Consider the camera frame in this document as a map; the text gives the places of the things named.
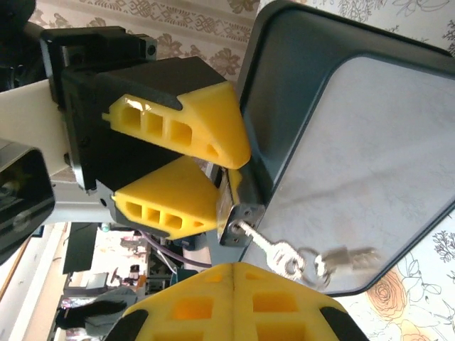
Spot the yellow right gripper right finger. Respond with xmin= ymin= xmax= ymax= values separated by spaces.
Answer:
xmin=232 ymin=262 xmax=369 ymax=341

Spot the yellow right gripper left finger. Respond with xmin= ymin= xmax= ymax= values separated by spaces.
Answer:
xmin=108 ymin=262 xmax=235 ymax=341

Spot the metal key ring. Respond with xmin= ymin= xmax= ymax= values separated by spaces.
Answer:
xmin=293 ymin=247 xmax=323 ymax=285

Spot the dark blue painted tin box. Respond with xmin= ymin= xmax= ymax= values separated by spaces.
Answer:
xmin=237 ymin=0 xmax=455 ymax=296

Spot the silver padlock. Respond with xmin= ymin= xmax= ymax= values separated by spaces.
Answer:
xmin=214 ymin=169 xmax=267 ymax=249

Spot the spare silver key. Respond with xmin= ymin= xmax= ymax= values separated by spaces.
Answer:
xmin=314 ymin=246 xmax=381 ymax=289

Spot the person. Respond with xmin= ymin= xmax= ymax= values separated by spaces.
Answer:
xmin=56 ymin=286 xmax=143 ymax=341

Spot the black monitor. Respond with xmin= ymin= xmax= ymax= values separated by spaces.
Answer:
xmin=63 ymin=222 xmax=99 ymax=275

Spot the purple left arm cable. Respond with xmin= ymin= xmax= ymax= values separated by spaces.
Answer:
xmin=136 ymin=229 xmax=214 ymax=268

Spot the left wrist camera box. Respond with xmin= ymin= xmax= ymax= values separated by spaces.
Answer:
xmin=0 ymin=80 xmax=114 ymax=266

